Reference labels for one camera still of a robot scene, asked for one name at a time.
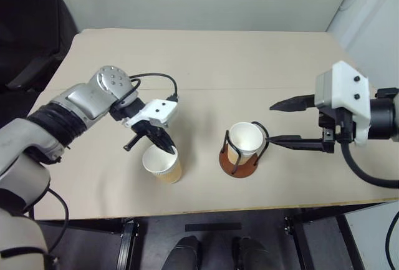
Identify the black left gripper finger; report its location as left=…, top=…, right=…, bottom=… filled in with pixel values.
left=148, top=127, right=179, bottom=155
left=123, top=134, right=143, bottom=152

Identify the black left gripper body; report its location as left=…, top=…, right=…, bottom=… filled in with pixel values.
left=130, top=119, right=168, bottom=142

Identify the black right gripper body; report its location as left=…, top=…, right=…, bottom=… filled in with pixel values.
left=317, top=107, right=356, bottom=155

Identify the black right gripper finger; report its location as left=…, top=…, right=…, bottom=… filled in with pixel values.
left=266, top=135, right=324, bottom=152
left=269, top=94, right=316, bottom=112

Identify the cup holder with paper cup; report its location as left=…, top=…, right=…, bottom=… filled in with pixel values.
left=219, top=121, right=270, bottom=179

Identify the black tape strip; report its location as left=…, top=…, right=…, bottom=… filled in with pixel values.
left=185, top=223, right=243, bottom=233

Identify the black metal table leg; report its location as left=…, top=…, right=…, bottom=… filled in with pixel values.
left=284, top=208, right=366, bottom=270
left=119, top=218, right=140, bottom=270

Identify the dark rounded foot shape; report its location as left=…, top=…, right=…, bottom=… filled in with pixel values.
left=231, top=236, right=272, bottom=270
left=161, top=235, right=203, bottom=270

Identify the black chair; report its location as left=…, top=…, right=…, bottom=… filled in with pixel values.
left=0, top=0, right=79, bottom=121

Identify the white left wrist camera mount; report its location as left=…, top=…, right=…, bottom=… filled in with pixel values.
left=121, top=98, right=180, bottom=129

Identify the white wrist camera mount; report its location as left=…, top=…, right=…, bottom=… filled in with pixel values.
left=121, top=98, right=180, bottom=129
left=314, top=60, right=372, bottom=147

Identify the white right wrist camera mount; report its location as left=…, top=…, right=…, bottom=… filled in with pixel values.
left=314, top=60, right=372, bottom=147

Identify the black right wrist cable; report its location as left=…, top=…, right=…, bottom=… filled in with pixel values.
left=339, top=141, right=399, bottom=190

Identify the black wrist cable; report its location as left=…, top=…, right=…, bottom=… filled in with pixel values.
left=339, top=141, right=399, bottom=190
left=112, top=72, right=180, bottom=112

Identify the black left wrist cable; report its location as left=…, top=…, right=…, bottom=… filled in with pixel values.
left=112, top=72, right=180, bottom=112

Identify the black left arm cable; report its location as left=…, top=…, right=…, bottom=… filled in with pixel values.
left=21, top=188, right=70, bottom=254

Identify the black hanging cable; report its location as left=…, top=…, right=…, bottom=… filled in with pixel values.
left=384, top=210, right=399, bottom=270

